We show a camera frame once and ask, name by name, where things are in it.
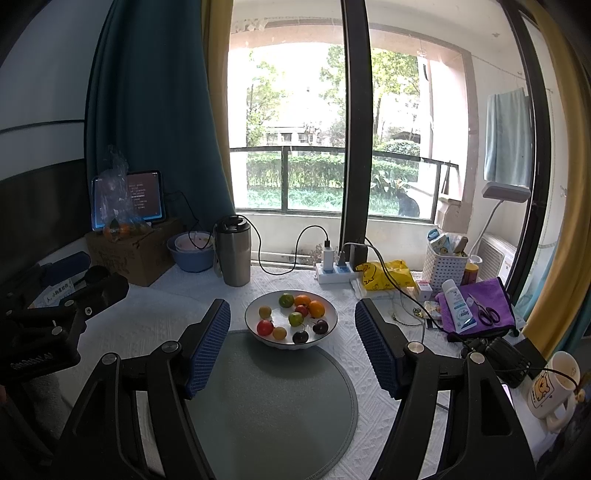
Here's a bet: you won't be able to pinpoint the white desk lamp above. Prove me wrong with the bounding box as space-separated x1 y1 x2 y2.
468 181 531 257

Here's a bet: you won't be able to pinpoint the yellow plastic bag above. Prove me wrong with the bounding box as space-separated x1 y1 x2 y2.
356 260 416 291

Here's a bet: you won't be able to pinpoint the blue plastic bowl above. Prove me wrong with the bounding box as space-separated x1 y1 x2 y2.
166 231 214 273

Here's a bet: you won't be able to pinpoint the black scissors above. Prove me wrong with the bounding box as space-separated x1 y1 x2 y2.
468 294 501 327

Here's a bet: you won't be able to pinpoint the cardboard box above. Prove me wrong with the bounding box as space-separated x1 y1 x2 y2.
85 219 184 287

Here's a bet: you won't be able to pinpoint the yellow-green small fruit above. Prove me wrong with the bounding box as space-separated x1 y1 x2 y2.
288 311 304 327

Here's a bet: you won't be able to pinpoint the white power strip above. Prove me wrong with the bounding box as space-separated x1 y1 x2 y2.
315 262 362 285

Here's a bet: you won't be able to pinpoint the grey cable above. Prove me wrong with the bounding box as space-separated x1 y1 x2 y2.
338 237 445 345

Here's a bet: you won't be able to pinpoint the yellow small fruit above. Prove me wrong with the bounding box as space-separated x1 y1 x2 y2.
259 306 271 319

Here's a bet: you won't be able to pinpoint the round grey-green placemat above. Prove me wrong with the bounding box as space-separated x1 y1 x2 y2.
187 331 359 479

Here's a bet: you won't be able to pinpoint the black charging cable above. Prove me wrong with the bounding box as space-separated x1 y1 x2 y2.
239 214 333 276

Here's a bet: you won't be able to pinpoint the purple cloth pouch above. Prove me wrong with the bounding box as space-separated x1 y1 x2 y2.
436 278 516 342

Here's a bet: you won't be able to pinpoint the black power adapter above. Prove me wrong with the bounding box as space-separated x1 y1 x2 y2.
349 243 368 270

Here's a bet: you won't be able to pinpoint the white cartoon mug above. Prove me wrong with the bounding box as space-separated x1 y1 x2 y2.
527 351 580 433

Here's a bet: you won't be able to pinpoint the teal curtain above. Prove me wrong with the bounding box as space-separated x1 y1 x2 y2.
84 1 235 230

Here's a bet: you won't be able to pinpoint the white lotion tube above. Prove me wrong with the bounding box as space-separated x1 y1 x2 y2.
442 279 477 334

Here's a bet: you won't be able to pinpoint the black camera device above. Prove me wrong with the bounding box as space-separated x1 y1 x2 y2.
461 337 547 388

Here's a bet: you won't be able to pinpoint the white lattice basket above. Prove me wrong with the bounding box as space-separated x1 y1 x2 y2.
422 245 468 293

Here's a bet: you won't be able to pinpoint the white usb charger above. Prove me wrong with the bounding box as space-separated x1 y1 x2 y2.
322 239 335 273

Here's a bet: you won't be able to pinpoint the stainless steel tumbler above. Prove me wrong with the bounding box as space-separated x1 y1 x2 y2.
215 215 252 287

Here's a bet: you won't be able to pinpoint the green lime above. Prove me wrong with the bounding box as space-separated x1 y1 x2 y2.
279 293 294 308

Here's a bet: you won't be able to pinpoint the red cherry tomato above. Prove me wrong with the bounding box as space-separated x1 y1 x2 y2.
256 319 274 337
294 304 310 318

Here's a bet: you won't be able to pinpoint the white bowl dark rim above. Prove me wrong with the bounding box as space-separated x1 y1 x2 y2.
245 290 339 350

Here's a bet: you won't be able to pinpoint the yellow curtain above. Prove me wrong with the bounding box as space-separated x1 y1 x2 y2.
523 1 590 359

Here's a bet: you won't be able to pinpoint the orange kumquat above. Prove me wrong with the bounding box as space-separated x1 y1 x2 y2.
294 294 311 307
308 300 325 319

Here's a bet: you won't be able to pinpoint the green-yellow small fruit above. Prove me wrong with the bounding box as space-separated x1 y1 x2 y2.
273 327 287 340

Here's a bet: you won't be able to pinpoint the hanging light blue towel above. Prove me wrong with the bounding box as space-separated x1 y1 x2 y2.
484 88 533 187

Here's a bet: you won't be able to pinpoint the clear plastic fruit bag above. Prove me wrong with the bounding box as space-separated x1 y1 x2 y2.
92 145 149 243

